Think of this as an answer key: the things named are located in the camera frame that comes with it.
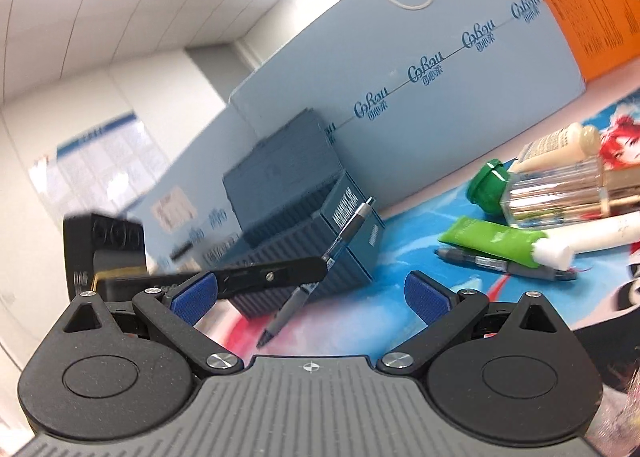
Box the green white tube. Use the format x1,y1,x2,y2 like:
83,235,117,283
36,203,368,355
438,216,575,271

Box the blue wall notice board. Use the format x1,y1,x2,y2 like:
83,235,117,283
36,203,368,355
28,112,169,225

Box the green capped clear bottle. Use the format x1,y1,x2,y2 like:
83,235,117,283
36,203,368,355
466,158,639,229

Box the grey gel pen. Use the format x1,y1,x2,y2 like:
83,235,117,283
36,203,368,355
255,196,378,350
434,247,577,281

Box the colourful anime desk mat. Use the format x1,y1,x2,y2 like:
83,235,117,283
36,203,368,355
194,86,640,363

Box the dark blue plastic storage box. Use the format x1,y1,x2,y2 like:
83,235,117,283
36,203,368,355
218,109,385,319

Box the cream lotion tube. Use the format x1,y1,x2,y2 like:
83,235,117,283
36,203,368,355
509,122,601,173

